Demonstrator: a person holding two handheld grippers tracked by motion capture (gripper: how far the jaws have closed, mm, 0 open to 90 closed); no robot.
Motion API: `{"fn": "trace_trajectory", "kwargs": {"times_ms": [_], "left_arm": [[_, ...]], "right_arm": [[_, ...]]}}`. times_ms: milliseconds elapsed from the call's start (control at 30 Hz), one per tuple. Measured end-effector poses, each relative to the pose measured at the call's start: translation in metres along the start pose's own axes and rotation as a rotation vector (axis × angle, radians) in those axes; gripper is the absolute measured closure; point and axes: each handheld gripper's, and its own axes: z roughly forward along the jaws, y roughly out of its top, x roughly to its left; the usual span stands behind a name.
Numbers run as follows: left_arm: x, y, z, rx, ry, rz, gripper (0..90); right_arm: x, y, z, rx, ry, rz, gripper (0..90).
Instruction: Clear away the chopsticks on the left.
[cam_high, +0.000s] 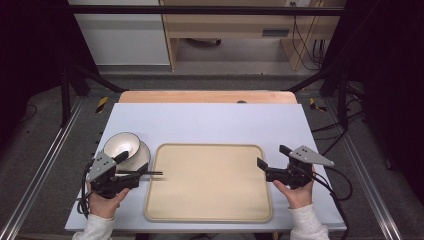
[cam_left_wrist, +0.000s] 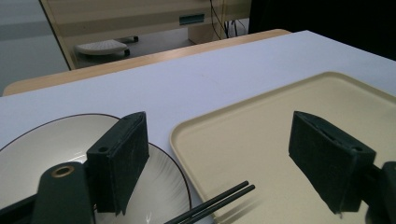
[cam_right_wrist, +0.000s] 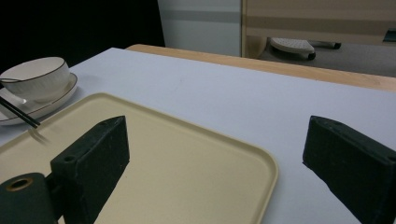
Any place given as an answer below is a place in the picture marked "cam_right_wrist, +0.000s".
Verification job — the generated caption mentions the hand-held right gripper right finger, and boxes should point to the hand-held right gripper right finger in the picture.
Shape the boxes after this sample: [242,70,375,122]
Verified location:
[302,115,396,224]

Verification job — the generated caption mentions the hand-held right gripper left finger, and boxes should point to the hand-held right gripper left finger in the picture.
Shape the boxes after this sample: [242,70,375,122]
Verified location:
[49,115,131,224]

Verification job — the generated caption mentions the white plate with dark rim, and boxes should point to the white plate with dark rim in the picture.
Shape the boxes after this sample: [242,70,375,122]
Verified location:
[0,72,78,126]

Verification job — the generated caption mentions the black chopstick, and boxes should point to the black chopstick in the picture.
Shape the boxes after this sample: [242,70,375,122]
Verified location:
[0,95,41,127]
[0,100,39,129]

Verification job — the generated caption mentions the beige plastic tray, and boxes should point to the beige plastic tray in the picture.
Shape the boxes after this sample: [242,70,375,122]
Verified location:
[0,91,279,224]

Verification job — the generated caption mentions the white bowl with dark rim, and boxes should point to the white bowl with dark rim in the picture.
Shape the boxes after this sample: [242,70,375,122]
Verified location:
[0,56,71,102]

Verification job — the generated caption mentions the wooden table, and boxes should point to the wooden table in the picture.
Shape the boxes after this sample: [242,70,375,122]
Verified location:
[125,43,396,93]

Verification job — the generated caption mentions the white wheeled base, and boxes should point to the white wheeled base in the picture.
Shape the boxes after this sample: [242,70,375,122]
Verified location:
[269,36,343,61]

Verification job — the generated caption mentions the white table cover sheet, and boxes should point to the white table cover sheet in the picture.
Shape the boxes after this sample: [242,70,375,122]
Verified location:
[0,47,396,224]

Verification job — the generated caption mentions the beige striped cabinet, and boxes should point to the beige striped cabinet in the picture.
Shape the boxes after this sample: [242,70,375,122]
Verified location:
[240,0,396,59]

